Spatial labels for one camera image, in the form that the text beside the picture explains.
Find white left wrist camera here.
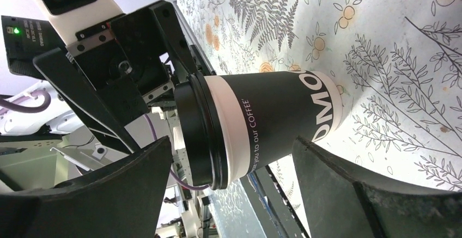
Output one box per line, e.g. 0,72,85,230
34,0,123,46

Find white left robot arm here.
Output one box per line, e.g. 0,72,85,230
13,0,214,154

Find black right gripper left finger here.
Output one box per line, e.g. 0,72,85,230
1,136,172,237

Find black paper coffee cup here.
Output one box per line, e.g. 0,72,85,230
205,70,342,182

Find black plastic cup lid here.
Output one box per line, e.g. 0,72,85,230
174,72,228,190

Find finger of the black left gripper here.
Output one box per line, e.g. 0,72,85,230
33,48,141,154
149,0,216,84

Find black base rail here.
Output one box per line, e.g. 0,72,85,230
240,166,310,237

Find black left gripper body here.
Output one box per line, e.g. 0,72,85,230
66,0,177,125

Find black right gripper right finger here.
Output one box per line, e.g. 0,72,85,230
292,137,461,237

